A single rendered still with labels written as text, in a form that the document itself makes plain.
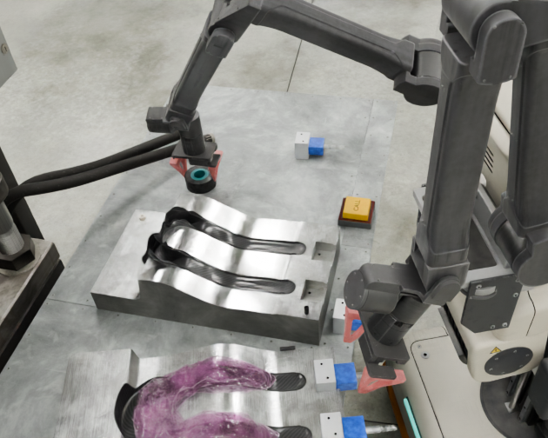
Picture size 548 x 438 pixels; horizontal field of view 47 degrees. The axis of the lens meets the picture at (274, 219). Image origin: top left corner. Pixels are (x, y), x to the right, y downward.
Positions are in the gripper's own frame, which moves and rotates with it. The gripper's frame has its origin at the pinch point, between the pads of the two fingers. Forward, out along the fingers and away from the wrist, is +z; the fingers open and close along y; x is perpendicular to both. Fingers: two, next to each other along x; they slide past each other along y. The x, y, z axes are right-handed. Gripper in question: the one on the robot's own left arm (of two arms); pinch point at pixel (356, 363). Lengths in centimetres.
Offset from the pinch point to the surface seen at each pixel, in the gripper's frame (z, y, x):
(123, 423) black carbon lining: 30.1, -4.0, -31.0
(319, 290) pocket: 12.2, -26.4, 5.4
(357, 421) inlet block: 11.5, 3.6, 5.5
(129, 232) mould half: 30, -53, -30
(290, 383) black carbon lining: 17.8, -7.0, -2.6
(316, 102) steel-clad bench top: 11, -102, 22
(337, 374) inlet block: 12.1, -6.1, 4.2
